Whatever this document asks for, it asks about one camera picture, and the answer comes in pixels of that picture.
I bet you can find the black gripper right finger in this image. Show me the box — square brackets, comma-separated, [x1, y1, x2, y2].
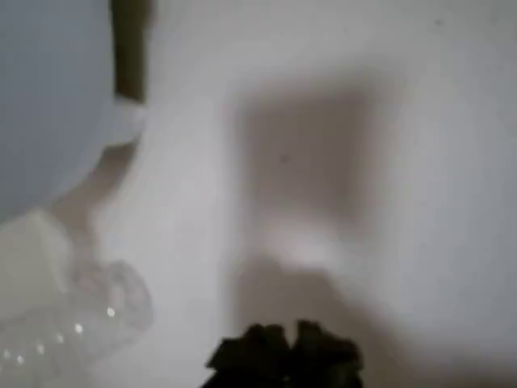
[285, 319, 364, 388]

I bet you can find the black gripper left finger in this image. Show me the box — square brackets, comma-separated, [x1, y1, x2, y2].
[204, 322, 292, 388]

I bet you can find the clear plastic water bottle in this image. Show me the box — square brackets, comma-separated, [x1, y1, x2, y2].
[0, 208, 155, 388]

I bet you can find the pale blue-white round container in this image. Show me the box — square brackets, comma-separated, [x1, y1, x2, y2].
[0, 0, 158, 213]

